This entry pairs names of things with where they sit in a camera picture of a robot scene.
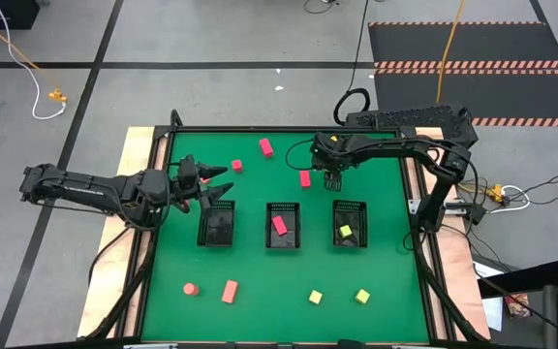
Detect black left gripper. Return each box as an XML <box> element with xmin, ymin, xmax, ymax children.
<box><xmin>168</xmin><ymin>155</ymin><xmax>235</xmax><ymax>214</ymax></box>

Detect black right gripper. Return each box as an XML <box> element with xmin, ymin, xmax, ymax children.
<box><xmin>310</xmin><ymin>132</ymin><xmax>357</xmax><ymax>193</ymax></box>

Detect long salmon block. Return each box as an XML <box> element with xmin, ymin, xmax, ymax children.
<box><xmin>221</xmin><ymin>279</ymin><xmax>239</xmax><ymax>305</ymax></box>

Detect black plastic mesh basket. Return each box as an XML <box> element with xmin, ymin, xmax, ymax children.
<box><xmin>264</xmin><ymin>202</ymin><xmax>302</xmax><ymax>250</ymax></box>
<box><xmin>331</xmin><ymin>199</ymin><xmax>369</xmax><ymax>249</ymax></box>
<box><xmin>196</xmin><ymin>199</ymin><xmax>236</xmax><ymax>248</ymax></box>

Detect light wooden board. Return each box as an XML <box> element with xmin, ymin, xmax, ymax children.
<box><xmin>76</xmin><ymin>126</ymin><xmax>169</xmax><ymax>339</ymax></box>
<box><xmin>402</xmin><ymin>126</ymin><xmax>492</xmax><ymax>340</ymax></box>

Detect black perforated computer case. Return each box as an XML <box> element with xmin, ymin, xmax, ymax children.
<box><xmin>345</xmin><ymin>105</ymin><xmax>480</xmax><ymax>164</ymax></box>

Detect green table mat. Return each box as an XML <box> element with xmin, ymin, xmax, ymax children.
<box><xmin>140</xmin><ymin>130</ymin><xmax>430</xmax><ymax>343</ymax></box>

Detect black hazard-striped floor mat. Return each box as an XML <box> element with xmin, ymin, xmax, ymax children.
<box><xmin>374</xmin><ymin>69</ymin><xmax>558</xmax><ymax>128</ymax></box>
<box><xmin>368</xmin><ymin>20</ymin><xmax>558</xmax><ymax>69</ymax></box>

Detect white paper sheet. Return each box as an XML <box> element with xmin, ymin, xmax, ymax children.
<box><xmin>472</xmin><ymin>261</ymin><xmax>506</xmax><ymax>333</ymax></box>

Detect colourful snack packet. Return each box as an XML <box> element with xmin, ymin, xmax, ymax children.
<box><xmin>505</xmin><ymin>293</ymin><xmax>532</xmax><ymax>320</ymax></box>

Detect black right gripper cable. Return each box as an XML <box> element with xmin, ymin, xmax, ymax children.
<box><xmin>285</xmin><ymin>139</ymin><xmax>317</xmax><ymax>172</ymax></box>

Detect black metal table frame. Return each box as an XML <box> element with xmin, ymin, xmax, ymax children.
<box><xmin>84</xmin><ymin>109</ymin><xmax>491</xmax><ymax>349</ymax></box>

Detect black looped floor cable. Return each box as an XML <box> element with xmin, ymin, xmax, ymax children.
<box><xmin>332</xmin><ymin>0</ymin><xmax>372</xmax><ymax>127</ymax></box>

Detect yellow floor cable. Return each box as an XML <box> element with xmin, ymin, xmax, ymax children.
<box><xmin>435</xmin><ymin>0</ymin><xmax>468</xmax><ymax>105</ymax></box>

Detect thin black floor cable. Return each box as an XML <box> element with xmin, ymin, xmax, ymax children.
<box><xmin>302</xmin><ymin>0</ymin><xmax>339</xmax><ymax>15</ymax></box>

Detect white power cable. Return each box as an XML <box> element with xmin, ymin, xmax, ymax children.
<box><xmin>484</xmin><ymin>183</ymin><xmax>532</xmax><ymax>215</ymax></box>

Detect white floor cable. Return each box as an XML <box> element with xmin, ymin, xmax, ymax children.
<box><xmin>0</xmin><ymin>0</ymin><xmax>68</xmax><ymax>121</ymax></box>

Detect orange floor cable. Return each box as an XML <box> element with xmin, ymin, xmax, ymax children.
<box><xmin>0</xmin><ymin>4</ymin><xmax>62</xmax><ymax>96</ymax></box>

